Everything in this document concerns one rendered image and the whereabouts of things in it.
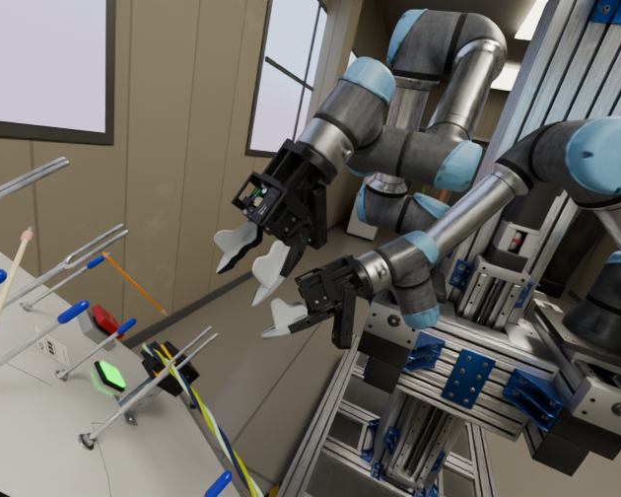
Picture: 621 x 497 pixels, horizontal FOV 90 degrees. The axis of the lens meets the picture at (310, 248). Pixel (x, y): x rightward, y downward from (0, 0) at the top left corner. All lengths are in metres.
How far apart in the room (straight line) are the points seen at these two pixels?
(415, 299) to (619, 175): 0.37
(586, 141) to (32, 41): 1.58
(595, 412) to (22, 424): 0.98
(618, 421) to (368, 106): 0.85
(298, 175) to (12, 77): 1.26
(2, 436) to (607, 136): 0.77
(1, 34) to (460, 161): 1.41
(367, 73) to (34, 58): 1.29
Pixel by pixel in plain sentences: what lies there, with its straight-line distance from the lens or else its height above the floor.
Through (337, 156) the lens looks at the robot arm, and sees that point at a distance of 0.42.
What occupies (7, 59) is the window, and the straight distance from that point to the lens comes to 1.53.
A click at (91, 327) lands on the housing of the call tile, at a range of 0.59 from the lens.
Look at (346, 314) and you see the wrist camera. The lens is 0.58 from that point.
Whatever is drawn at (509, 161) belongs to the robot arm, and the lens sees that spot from 0.79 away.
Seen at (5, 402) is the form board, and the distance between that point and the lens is 0.34.
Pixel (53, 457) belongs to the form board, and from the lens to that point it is 0.34.
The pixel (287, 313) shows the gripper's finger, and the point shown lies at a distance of 0.55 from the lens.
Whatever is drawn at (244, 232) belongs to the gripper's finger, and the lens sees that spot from 0.45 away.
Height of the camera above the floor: 1.47
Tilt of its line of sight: 19 degrees down
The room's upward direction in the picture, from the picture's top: 14 degrees clockwise
